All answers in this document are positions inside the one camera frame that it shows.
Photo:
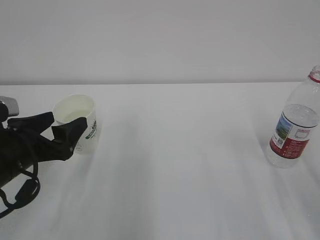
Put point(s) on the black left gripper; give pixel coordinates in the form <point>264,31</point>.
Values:
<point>21,148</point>

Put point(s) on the clear plastic water bottle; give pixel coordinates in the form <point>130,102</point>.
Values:
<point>297,122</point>

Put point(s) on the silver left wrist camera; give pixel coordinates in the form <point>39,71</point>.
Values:
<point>11,107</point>

